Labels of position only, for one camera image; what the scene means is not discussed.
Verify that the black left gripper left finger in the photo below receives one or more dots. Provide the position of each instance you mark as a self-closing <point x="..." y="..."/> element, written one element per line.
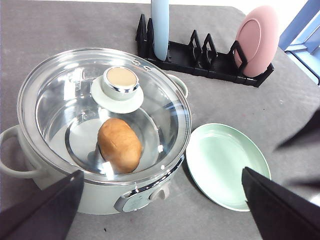
<point x="46" y="216"/>

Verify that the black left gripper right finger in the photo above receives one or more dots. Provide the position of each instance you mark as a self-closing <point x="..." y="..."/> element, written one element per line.
<point x="279" y="213"/>

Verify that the green plate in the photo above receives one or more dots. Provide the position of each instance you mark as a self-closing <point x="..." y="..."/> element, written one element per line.
<point x="216" y="156"/>

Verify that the brown potato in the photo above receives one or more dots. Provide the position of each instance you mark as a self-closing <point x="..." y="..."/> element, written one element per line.
<point x="119" y="145"/>

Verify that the glass steamer lid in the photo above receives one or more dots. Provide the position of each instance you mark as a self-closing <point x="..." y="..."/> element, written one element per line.
<point x="114" y="115"/>

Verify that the green electric steamer pot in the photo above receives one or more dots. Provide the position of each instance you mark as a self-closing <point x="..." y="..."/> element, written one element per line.
<point x="18" y="160"/>

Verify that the black plate rack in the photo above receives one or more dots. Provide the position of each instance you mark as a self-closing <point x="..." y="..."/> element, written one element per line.
<point x="200" y="58"/>

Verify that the pink plate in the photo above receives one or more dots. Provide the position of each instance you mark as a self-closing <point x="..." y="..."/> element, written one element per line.
<point x="258" y="35"/>

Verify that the blue plate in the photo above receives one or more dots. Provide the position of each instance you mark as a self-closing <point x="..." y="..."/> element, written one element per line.
<point x="160" y="28"/>

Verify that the blue metal frame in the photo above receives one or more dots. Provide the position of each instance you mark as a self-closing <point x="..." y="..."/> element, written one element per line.
<point x="301" y="38"/>

